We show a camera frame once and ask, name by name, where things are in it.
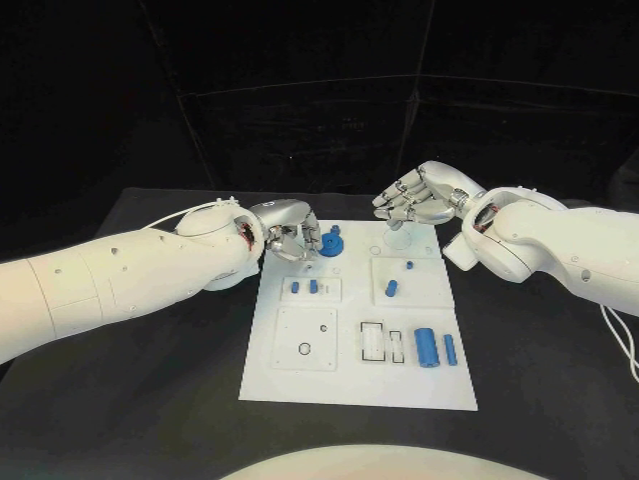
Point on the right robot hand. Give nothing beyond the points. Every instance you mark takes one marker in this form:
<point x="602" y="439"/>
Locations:
<point x="431" y="187"/>

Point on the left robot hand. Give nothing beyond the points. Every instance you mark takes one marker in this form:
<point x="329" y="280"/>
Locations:
<point x="286" y="213"/>

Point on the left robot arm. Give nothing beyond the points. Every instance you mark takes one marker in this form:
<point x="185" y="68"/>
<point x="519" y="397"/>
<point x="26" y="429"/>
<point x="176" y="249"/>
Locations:
<point x="107" y="285"/>

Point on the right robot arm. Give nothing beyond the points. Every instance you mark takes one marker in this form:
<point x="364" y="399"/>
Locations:
<point x="567" y="247"/>

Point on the white task board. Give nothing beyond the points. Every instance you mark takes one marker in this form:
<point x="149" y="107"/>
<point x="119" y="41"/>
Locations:
<point x="351" y="382"/>

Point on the blue gear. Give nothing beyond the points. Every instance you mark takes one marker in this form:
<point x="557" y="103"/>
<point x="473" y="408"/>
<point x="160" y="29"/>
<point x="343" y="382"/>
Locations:
<point x="329" y="246"/>

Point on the large blue cylinder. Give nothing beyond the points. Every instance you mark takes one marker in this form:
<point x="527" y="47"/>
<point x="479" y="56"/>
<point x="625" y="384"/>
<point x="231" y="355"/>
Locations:
<point x="426" y="347"/>

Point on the thin long blue cylinder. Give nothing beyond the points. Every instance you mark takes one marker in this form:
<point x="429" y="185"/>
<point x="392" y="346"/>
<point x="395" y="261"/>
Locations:
<point x="449" y="349"/>

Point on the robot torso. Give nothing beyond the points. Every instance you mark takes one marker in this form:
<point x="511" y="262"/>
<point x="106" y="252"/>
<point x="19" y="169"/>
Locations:
<point x="384" y="465"/>

